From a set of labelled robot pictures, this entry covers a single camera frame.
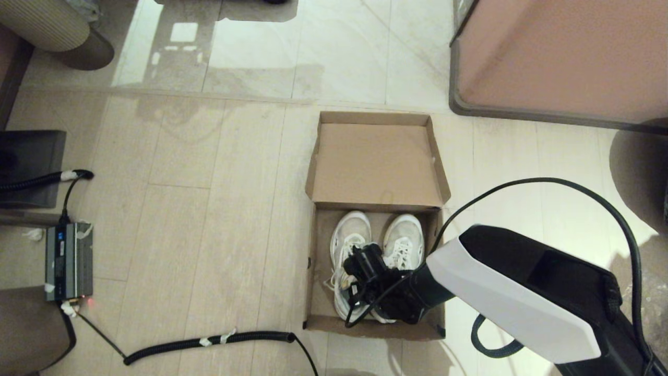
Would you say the thin black cable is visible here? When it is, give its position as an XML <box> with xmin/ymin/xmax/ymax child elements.
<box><xmin>76</xmin><ymin>311</ymin><xmax>128</xmax><ymax>361</ymax></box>
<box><xmin>292</xmin><ymin>337</ymin><xmax>320</xmax><ymax>376</ymax></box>
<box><xmin>62</xmin><ymin>178</ymin><xmax>81</xmax><ymax>225</ymax></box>

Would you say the pink cabinet with grey base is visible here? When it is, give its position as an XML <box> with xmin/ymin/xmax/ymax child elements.
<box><xmin>449</xmin><ymin>0</ymin><xmax>668</xmax><ymax>132</ymax></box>

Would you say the black flat panel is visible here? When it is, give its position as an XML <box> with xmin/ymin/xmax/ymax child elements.
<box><xmin>0</xmin><ymin>131</ymin><xmax>67</xmax><ymax>209</ymax></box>

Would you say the dark brown wooden furniture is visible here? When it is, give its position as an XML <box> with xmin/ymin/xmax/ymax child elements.
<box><xmin>0</xmin><ymin>23</ymin><xmax>34</xmax><ymax>130</ymax></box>

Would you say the grey crumpled cloth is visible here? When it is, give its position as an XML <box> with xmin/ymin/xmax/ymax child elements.
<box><xmin>65</xmin><ymin>0</ymin><xmax>101</xmax><ymax>22</ymax></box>

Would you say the dark brown round stool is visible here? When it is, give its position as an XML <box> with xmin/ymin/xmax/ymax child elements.
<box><xmin>610</xmin><ymin>117</ymin><xmax>668</xmax><ymax>234</ymax></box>

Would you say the beige ribbed ottoman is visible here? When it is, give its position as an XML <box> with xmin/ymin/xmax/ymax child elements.
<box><xmin>0</xmin><ymin>0</ymin><xmax>115</xmax><ymax>71</ymax></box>

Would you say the black corrugated cable conduit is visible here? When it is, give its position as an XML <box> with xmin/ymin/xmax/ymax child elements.
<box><xmin>124</xmin><ymin>330</ymin><xmax>296</xmax><ymax>366</ymax></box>
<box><xmin>52</xmin><ymin>302</ymin><xmax>79</xmax><ymax>369</ymax></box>
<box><xmin>0</xmin><ymin>169</ymin><xmax>95</xmax><ymax>193</ymax></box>

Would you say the grey metal power box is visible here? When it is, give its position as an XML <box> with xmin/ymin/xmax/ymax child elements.
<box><xmin>45</xmin><ymin>221</ymin><xmax>95</xmax><ymax>302</ymax></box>

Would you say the clear crinkled plastic sheet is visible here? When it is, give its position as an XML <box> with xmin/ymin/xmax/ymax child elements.
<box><xmin>638</xmin><ymin>261</ymin><xmax>668</xmax><ymax>340</ymax></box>

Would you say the white mesh sneaker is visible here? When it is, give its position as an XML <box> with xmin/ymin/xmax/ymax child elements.
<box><xmin>383</xmin><ymin>213</ymin><xmax>425</xmax><ymax>272</ymax></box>
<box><xmin>328</xmin><ymin>210</ymin><xmax>389</xmax><ymax>323</ymax></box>

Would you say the brown cardboard shoe box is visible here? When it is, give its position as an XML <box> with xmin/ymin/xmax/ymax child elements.
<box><xmin>303</xmin><ymin>110</ymin><xmax>452</xmax><ymax>342</ymax></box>

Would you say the long black right arm cable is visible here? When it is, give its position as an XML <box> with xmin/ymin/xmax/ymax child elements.
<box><xmin>432</xmin><ymin>178</ymin><xmax>643</xmax><ymax>345</ymax></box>

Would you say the black right arm cable loop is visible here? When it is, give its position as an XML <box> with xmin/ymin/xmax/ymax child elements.
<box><xmin>470</xmin><ymin>312</ymin><xmax>525</xmax><ymax>359</ymax></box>

